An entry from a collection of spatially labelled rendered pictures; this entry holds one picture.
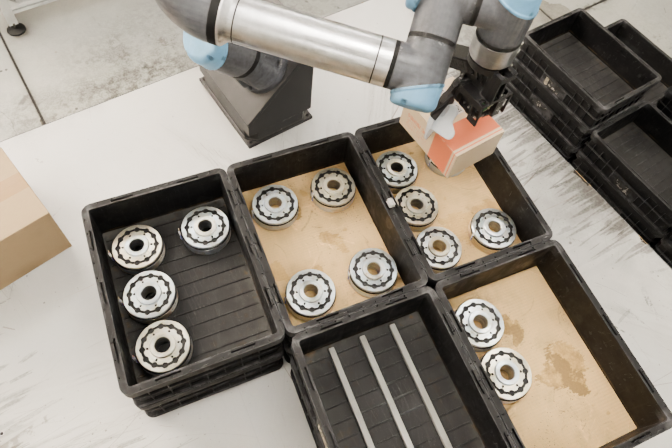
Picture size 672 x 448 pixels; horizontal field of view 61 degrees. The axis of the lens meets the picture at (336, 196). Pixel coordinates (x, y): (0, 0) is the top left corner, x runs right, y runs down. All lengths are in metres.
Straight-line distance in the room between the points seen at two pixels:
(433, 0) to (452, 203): 0.60
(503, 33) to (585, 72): 1.41
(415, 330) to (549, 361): 0.28
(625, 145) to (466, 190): 1.03
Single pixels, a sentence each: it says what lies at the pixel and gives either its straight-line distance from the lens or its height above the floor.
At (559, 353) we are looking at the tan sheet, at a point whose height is 0.83.
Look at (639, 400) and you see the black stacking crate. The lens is 1.30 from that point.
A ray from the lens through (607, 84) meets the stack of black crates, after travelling 2.32.
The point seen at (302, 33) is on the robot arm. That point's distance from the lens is 0.88.
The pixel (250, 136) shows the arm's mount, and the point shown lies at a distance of 1.56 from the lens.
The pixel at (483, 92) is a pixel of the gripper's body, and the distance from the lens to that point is 1.03.
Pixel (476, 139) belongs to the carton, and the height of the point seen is 1.12.
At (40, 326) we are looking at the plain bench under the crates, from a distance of 1.44.
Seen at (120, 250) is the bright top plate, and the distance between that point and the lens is 1.27.
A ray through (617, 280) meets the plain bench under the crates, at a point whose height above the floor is 0.70.
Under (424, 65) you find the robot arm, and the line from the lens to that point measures 0.88.
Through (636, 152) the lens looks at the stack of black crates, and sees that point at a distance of 2.33.
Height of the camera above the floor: 1.97
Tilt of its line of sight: 59 degrees down
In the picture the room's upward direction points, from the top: 9 degrees clockwise
